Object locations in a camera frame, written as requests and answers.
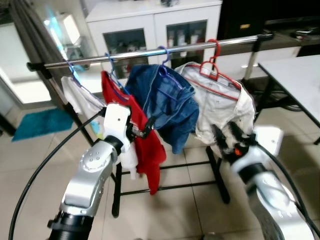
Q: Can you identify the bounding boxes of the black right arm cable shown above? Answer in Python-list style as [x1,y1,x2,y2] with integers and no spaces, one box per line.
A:
[252,142,320,238]

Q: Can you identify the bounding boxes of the blue plastic hanger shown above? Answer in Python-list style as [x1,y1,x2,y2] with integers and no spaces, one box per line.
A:
[104,52,130,103]

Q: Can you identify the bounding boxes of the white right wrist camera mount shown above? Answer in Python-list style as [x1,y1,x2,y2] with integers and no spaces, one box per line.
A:
[235,126,285,175]

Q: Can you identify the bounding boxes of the white glass-door cabinet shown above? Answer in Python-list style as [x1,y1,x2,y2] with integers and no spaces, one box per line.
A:
[85,0,223,81]

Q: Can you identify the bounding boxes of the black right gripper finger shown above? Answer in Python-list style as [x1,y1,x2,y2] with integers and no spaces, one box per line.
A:
[213,125,228,151]
[230,122,246,148]

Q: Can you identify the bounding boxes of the metal clothes rack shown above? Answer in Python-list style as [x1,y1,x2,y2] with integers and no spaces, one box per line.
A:
[26,32,275,218]

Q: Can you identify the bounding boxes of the red plastic hanger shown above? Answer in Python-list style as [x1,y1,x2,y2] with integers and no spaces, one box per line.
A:
[182,39,242,101]

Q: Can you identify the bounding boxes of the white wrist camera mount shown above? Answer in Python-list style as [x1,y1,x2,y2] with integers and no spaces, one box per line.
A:
[103,103,132,146]
[235,126,285,175]

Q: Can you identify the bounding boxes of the blue denim garment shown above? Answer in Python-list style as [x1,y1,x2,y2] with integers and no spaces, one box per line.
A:
[125,64,200,155]

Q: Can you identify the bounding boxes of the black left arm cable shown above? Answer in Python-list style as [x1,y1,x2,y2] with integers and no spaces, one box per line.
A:
[7,109,106,240]

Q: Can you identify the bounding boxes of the beige shirt with red trim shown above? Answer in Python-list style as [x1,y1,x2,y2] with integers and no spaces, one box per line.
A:
[175,62,257,151]

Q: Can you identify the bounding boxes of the black tv unit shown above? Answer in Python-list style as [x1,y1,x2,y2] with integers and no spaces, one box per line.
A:
[216,0,320,58]

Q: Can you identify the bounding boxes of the teal floor mat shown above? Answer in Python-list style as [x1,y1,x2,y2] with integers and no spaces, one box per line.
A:
[12,107,75,142]

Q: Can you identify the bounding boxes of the large grey table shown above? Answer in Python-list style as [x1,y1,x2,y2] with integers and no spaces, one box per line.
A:
[257,54,320,146]

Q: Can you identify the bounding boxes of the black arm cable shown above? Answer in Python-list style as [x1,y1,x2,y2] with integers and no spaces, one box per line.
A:
[252,142,320,238]
[7,109,106,240]

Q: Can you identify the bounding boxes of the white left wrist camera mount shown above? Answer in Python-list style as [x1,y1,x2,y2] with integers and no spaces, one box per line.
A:
[103,103,132,146]

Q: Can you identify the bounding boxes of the purple plastic hanger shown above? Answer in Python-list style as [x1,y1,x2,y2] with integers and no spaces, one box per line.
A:
[65,59,93,93]
[156,46,185,92]

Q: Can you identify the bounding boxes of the plain red shirt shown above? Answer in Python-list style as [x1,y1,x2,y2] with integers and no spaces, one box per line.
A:
[101,70,167,196]

